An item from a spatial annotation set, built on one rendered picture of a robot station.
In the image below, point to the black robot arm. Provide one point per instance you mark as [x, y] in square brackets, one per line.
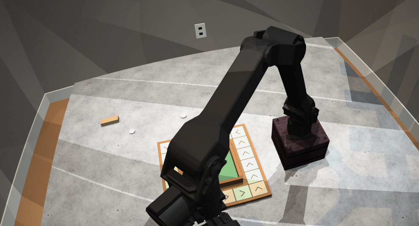
[201, 145]

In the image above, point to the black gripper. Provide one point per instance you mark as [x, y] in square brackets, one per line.
[213, 215]

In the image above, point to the tan rectangular block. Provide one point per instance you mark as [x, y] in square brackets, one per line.
[109, 120]

